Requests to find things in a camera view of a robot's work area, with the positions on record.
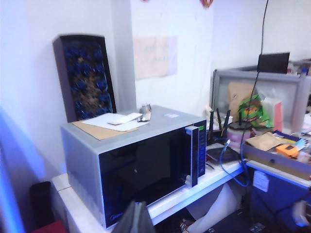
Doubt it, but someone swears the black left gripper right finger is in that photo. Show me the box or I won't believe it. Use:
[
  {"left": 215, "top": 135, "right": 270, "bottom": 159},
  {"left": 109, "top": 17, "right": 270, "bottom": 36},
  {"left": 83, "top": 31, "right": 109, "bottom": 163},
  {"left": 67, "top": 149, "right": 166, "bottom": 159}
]
[{"left": 137, "top": 200, "right": 156, "bottom": 233}]

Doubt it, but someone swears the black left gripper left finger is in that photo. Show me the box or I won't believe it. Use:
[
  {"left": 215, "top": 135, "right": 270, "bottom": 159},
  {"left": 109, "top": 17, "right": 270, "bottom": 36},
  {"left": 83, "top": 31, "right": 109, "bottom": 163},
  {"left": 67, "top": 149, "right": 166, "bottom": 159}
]
[{"left": 111, "top": 200, "right": 139, "bottom": 233}]

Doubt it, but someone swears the silver microwave oven body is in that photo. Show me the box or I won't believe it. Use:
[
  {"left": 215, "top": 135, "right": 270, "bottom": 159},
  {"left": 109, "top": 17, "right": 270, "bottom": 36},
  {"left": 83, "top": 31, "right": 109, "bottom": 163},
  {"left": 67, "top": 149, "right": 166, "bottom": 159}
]
[{"left": 60, "top": 104, "right": 207, "bottom": 229}]

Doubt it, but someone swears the white foam sheet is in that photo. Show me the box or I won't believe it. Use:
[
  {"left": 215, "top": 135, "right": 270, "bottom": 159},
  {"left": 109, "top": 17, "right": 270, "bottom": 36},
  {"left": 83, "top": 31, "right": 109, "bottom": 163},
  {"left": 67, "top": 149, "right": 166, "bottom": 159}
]
[{"left": 187, "top": 182, "right": 243, "bottom": 233}]

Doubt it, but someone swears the red cardboard box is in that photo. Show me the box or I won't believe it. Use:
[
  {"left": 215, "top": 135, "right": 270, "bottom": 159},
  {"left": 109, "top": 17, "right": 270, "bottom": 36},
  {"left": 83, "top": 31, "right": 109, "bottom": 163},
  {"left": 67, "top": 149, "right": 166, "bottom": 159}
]
[{"left": 33, "top": 219, "right": 65, "bottom": 233}]

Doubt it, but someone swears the white table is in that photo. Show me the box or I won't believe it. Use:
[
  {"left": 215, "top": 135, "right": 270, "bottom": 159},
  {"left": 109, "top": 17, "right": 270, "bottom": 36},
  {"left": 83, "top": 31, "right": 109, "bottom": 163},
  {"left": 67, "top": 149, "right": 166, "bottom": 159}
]
[{"left": 51, "top": 155, "right": 248, "bottom": 233}]

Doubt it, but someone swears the black bin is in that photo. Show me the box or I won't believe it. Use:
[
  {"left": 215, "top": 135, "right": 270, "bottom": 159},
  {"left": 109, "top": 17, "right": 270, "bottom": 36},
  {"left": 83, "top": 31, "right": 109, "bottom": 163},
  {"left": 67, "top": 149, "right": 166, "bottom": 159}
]
[{"left": 30, "top": 181, "right": 55, "bottom": 229}]

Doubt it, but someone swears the black paper shredder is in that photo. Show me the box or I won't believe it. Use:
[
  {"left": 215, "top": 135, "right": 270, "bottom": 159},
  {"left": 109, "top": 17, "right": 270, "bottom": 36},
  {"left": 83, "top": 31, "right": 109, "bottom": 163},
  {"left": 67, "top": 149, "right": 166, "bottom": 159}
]
[{"left": 208, "top": 208, "right": 275, "bottom": 233}]

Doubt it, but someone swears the brown paper envelope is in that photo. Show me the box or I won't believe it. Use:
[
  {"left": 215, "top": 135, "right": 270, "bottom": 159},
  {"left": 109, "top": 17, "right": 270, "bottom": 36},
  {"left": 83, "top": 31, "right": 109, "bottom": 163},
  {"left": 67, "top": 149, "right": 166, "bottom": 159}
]
[{"left": 72, "top": 120, "right": 139, "bottom": 141}]

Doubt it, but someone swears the black wifi router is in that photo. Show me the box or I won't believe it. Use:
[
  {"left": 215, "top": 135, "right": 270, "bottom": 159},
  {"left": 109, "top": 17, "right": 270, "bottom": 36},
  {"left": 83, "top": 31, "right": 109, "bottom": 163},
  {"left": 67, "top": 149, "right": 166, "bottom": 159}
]
[{"left": 206, "top": 109, "right": 240, "bottom": 162}]

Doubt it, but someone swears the small white envelope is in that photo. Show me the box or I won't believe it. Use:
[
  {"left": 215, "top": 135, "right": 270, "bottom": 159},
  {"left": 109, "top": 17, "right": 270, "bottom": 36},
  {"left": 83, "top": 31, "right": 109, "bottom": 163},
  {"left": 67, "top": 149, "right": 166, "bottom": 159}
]
[{"left": 108, "top": 113, "right": 143, "bottom": 126}]

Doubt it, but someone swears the large white paper sheet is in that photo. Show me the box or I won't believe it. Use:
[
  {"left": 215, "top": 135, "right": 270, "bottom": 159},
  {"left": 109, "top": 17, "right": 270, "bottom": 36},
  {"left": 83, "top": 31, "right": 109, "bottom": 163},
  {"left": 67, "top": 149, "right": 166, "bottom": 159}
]
[{"left": 82, "top": 113, "right": 150, "bottom": 132}]

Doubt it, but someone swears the crumpled silver black wrapper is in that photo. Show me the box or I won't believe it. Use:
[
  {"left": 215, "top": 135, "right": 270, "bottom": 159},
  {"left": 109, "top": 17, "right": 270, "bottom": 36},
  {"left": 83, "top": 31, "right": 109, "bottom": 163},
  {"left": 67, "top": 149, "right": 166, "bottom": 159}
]
[{"left": 137, "top": 104, "right": 153, "bottom": 122}]

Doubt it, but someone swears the pink container black lid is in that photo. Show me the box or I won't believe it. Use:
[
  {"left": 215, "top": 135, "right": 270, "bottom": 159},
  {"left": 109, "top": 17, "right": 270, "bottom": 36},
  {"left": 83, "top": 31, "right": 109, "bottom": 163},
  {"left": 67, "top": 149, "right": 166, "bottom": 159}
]
[{"left": 227, "top": 121, "right": 252, "bottom": 149}]

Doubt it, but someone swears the blue desk panel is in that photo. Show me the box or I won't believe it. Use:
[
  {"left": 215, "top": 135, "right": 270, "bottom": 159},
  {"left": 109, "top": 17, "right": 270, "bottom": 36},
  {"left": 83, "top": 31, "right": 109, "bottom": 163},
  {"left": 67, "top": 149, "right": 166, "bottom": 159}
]
[{"left": 247, "top": 160, "right": 311, "bottom": 233}]

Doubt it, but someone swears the cardboard tray box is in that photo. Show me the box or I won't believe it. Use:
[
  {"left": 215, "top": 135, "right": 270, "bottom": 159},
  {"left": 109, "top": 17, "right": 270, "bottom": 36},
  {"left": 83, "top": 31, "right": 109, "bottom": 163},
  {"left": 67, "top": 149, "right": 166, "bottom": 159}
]
[{"left": 242, "top": 132, "right": 311, "bottom": 180}]

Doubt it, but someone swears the kraft paper pouch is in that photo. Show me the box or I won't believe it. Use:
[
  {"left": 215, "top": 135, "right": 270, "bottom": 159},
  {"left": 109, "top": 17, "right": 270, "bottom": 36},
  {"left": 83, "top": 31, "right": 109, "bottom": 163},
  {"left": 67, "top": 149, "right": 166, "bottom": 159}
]
[{"left": 245, "top": 132, "right": 282, "bottom": 152}]

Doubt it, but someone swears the black box of blue roses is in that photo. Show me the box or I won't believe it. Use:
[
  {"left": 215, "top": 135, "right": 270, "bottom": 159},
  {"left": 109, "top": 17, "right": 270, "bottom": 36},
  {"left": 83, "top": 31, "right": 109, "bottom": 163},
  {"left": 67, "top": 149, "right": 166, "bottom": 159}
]
[{"left": 52, "top": 34, "right": 117, "bottom": 123}]

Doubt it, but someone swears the green snack bag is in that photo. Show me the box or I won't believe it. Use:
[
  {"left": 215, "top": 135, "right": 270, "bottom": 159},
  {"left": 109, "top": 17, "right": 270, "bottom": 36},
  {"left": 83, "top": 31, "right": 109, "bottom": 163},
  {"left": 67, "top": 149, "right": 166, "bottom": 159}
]
[{"left": 238, "top": 94, "right": 274, "bottom": 129}]

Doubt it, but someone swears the brown paper bag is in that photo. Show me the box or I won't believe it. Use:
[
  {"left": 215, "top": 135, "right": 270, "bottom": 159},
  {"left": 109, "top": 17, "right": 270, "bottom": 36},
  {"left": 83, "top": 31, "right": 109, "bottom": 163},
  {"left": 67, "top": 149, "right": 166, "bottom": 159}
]
[{"left": 228, "top": 82, "right": 255, "bottom": 119}]

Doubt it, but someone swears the orange tape measure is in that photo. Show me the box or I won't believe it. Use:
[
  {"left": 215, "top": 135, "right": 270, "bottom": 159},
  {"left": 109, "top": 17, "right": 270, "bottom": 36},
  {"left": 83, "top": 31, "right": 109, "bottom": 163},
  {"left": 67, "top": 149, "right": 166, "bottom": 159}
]
[{"left": 276, "top": 143, "right": 300, "bottom": 158}]

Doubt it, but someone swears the pale paper notice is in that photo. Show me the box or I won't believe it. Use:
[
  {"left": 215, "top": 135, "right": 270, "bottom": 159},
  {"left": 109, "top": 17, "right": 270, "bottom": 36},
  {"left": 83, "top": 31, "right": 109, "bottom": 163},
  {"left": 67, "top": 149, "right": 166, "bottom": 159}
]
[{"left": 132, "top": 35, "right": 178, "bottom": 80}]

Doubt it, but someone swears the white pink carton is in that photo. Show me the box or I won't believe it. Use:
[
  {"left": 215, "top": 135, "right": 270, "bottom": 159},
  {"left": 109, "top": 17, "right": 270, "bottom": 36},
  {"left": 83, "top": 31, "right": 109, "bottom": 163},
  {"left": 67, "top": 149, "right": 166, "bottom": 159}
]
[{"left": 262, "top": 97, "right": 284, "bottom": 132}]

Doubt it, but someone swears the blue face mask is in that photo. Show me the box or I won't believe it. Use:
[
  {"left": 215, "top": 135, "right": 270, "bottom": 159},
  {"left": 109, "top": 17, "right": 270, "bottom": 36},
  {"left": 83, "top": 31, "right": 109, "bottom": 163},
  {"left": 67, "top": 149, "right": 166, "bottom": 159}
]
[{"left": 295, "top": 138, "right": 311, "bottom": 152}]

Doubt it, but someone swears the grey framed office partition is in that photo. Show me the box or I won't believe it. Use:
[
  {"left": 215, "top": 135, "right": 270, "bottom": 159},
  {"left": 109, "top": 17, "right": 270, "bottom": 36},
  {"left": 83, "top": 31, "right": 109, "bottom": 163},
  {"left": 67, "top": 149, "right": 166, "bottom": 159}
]
[{"left": 212, "top": 67, "right": 311, "bottom": 134}]

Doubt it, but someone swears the black monitor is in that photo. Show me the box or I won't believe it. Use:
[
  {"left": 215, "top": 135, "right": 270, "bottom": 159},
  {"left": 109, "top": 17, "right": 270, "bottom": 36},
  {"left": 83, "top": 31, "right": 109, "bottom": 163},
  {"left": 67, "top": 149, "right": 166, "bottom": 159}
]
[{"left": 257, "top": 52, "right": 291, "bottom": 71}]

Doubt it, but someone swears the blue network cable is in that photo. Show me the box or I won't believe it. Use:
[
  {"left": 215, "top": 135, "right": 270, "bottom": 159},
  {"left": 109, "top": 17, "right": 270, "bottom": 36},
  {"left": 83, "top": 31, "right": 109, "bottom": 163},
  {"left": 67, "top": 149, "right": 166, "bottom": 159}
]
[{"left": 218, "top": 139, "right": 251, "bottom": 187}]

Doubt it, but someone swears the black hanging cable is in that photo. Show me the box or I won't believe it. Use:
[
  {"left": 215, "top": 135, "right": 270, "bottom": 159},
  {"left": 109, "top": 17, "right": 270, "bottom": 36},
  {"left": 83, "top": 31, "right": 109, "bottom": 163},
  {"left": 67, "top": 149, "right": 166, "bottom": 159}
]
[{"left": 250, "top": 0, "right": 269, "bottom": 122}]

